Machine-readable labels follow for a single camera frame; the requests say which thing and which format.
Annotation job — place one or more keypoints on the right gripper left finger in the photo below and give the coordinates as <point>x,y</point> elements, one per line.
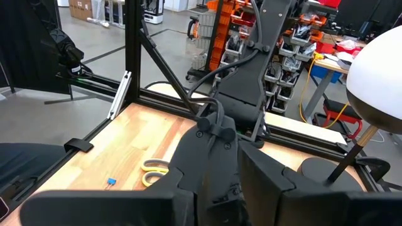
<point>185,201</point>

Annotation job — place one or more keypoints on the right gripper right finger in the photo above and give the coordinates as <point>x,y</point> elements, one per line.
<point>260,188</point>

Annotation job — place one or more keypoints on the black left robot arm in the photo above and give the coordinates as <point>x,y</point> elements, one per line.
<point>251,78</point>

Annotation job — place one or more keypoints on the small blue clip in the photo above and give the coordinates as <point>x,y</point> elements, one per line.
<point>111,181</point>

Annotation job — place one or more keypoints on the black table edge clip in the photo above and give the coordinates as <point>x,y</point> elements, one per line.
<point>78,145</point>

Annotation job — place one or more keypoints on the blue storage bin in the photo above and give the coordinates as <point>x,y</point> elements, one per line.
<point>323,73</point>

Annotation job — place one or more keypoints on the wooden workbench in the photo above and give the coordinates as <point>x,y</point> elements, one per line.
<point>329,64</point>

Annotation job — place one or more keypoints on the shelving rack with orange bins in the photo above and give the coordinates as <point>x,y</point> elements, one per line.
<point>220,19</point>

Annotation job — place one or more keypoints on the white globe table lamp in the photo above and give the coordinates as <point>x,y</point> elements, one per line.
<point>377,78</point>

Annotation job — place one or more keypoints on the white machine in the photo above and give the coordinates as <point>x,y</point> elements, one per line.
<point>153,12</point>

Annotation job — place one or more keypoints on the dark seat cushion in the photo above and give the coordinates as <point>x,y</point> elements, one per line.
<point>25,163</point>

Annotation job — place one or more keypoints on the cardboard box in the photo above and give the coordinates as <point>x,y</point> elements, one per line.
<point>80,7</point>

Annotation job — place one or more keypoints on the black partition panel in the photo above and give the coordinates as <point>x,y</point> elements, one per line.
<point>19,47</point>

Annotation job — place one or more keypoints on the black aluminium table frame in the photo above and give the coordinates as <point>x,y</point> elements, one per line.
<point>133,47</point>

